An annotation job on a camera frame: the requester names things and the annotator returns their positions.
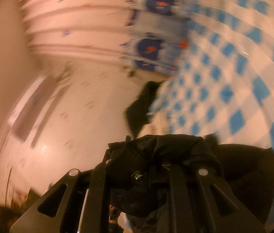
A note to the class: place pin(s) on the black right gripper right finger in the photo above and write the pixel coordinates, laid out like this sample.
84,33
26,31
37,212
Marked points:
198,200

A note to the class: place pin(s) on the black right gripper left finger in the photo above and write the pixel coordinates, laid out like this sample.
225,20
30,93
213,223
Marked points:
78,202

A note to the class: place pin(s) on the large black puffer jacket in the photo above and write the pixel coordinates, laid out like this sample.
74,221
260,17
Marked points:
136,171

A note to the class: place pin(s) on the black garment at bed head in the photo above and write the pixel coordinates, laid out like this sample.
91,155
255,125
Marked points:
136,114

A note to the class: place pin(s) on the blue white checkered bed cover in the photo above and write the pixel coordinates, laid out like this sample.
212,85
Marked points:
225,83

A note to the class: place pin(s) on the whale print curtain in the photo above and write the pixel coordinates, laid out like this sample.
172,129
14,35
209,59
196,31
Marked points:
146,34

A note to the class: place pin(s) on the white wall air conditioner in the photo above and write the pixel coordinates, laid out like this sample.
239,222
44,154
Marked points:
28,108

